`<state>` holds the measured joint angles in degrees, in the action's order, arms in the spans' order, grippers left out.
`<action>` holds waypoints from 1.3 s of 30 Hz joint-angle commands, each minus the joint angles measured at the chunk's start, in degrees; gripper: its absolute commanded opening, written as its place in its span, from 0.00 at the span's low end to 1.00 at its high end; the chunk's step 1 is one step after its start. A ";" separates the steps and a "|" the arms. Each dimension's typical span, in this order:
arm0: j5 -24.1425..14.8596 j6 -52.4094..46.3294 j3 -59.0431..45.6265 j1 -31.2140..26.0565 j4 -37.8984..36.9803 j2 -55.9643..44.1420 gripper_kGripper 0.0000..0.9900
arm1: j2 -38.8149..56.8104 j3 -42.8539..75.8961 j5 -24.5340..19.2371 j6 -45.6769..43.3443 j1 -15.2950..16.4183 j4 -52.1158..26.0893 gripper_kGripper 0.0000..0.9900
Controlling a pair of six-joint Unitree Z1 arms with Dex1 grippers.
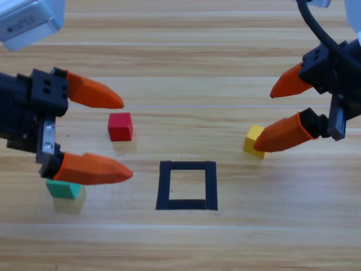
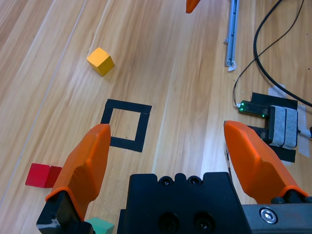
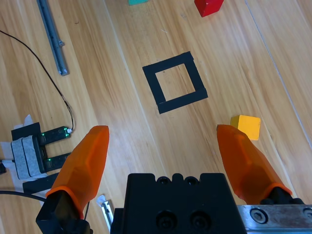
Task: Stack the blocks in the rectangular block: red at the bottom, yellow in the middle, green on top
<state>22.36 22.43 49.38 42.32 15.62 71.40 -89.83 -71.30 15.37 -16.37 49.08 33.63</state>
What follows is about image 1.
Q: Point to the red wooden cube block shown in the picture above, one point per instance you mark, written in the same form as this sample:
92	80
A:
119	128

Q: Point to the black tape square outline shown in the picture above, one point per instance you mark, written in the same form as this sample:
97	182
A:
163	186

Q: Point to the yellow wooden cube block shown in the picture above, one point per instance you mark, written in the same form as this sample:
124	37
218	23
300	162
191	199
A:
250	141

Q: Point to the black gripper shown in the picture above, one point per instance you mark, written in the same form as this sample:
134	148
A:
338	76
25	107

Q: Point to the wrist camera assembly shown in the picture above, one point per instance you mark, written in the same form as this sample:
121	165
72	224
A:
320	2
25	25

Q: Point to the green wooden cube block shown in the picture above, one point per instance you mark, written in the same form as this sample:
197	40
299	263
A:
63	190

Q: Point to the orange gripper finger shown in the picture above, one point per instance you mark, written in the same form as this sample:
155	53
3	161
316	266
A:
93	169

